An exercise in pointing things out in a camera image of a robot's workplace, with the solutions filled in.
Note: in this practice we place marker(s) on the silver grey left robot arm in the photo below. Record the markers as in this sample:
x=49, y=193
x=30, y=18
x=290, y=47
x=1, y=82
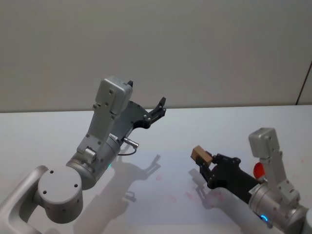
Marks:
x=61, y=187

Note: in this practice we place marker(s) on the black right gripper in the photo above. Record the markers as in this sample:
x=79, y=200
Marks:
x=229, y=174

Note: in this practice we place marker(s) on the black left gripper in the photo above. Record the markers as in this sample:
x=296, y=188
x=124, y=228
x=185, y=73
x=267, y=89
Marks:
x=132, y=117

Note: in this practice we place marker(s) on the white table cloth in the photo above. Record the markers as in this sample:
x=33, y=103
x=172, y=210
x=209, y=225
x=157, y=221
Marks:
x=170, y=136

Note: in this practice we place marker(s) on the small red round cap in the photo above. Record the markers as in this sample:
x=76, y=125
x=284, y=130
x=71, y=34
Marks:
x=259, y=170

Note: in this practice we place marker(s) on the small tan wooden block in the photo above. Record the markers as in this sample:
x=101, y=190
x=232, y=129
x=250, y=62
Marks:
x=201, y=153

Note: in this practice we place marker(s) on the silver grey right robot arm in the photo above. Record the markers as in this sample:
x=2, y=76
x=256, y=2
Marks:
x=273, y=195

